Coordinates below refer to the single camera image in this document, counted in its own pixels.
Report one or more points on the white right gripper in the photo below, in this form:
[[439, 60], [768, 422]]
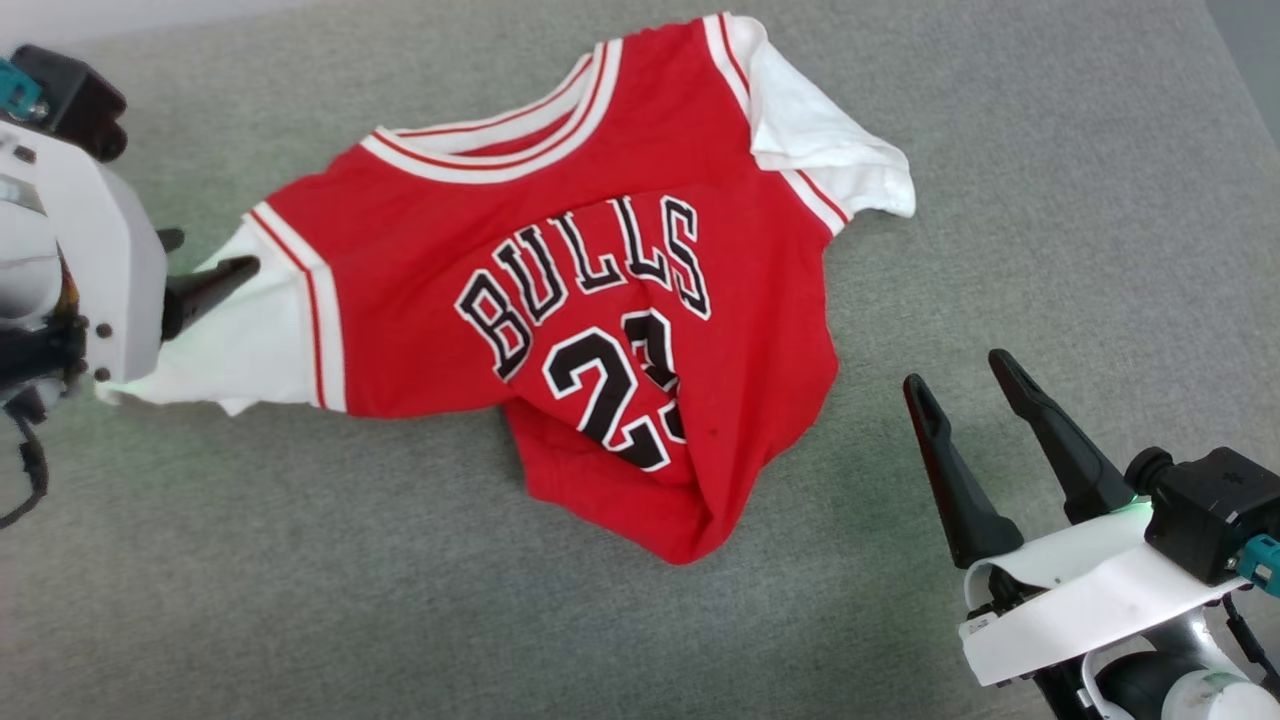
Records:
[[1080, 600]]

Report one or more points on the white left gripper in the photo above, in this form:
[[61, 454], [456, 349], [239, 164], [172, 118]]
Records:
[[110, 270]]

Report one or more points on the red white Bulls jersey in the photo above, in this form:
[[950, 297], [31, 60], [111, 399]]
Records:
[[420, 300]]

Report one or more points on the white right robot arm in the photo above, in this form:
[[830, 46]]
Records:
[[1210, 698]]

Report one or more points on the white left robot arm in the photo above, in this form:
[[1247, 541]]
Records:
[[25, 270]]

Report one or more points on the grey-green fabric sofa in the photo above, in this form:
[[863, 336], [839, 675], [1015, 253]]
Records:
[[300, 600]]

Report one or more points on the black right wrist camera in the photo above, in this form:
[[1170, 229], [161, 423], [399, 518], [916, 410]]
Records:
[[1210, 510]]

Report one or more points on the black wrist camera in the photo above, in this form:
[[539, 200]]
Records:
[[1210, 510], [80, 100]]

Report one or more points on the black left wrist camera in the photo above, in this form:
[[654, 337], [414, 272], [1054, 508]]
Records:
[[80, 100]]

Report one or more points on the teal left camera connector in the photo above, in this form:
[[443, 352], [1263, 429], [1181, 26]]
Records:
[[15, 90]]

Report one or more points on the teal camera connector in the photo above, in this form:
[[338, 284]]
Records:
[[1262, 565], [15, 90]]

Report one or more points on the teal right camera connector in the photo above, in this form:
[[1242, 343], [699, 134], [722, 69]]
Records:
[[1262, 565]]

